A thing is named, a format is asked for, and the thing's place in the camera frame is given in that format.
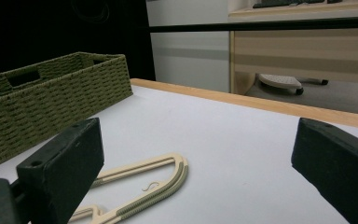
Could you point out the black curtain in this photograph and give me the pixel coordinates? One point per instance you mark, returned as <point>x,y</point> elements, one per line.
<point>43,25</point>

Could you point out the beige plastic clothes hanger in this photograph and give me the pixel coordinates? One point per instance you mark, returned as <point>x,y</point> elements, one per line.
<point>181,171</point>

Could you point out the office chair base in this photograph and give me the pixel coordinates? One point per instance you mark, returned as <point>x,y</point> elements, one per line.
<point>279,81</point>

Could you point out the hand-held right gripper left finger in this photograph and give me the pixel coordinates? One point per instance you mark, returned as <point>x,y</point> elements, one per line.
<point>62,168</point>

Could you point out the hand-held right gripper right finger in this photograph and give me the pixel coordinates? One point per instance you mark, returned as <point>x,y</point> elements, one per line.
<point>338,168</point>

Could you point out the black metal frame bar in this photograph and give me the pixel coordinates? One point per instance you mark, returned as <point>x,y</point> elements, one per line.
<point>261,25</point>

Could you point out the green woven basket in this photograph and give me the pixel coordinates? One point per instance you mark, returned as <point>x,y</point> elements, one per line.
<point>59,99</point>

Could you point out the black keyboard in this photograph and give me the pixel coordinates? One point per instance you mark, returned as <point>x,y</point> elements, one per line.
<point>276,3</point>

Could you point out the white cabinet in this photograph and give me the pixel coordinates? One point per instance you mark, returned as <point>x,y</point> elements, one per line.
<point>189,62</point>

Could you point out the light wooden desk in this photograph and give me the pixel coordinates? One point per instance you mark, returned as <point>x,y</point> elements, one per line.
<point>292,53</point>

